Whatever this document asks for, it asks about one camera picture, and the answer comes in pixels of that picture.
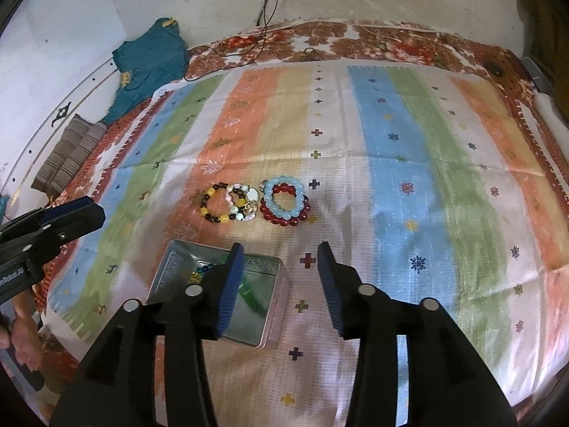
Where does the brown floral bedsheet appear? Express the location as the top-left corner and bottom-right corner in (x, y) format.
(0, 20), (569, 427)

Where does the white pillow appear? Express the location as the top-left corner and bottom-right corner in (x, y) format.
(533, 91), (569, 152)

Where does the person's bare foot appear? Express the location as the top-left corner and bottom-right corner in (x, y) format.
(9, 291), (45, 372)

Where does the black cable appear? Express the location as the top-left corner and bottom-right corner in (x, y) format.
(184, 0), (330, 83)

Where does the light blue bead bracelet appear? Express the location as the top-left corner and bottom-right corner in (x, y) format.
(261, 175), (309, 226)

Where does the square metal tin box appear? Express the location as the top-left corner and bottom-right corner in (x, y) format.
(146, 239), (293, 348)

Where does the white pearl mixed bead bracelet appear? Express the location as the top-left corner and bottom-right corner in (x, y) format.
(224, 182), (261, 223)

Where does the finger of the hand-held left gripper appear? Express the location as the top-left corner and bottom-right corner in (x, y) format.
(42, 196), (96, 218)
(27, 201), (106, 254)

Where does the red bead bracelet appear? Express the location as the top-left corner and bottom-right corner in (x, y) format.
(259, 184), (311, 227)

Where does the colourful striped cloth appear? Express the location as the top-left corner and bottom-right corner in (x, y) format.
(44, 63), (569, 410)

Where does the white headboard with black ornament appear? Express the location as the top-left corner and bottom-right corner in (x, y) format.
(0, 60), (129, 214)

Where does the dark blue bead bracelet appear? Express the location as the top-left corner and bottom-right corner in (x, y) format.
(189, 260), (218, 283)

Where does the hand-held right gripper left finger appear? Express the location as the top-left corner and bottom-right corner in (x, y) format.
(50, 242), (245, 427)

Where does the teal garment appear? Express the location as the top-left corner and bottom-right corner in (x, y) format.
(101, 18), (191, 125)

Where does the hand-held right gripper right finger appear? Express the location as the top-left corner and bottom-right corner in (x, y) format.
(317, 241), (519, 427)

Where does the brown striped cushion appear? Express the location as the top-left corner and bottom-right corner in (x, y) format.
(31, 113), (108, 196)

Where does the yellow and black bead bracelet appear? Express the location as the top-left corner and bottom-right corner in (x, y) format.
(199, 181), (238, 224)

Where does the dark wooden furniture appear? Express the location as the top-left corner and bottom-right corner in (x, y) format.
(516, 0), (569, 121)

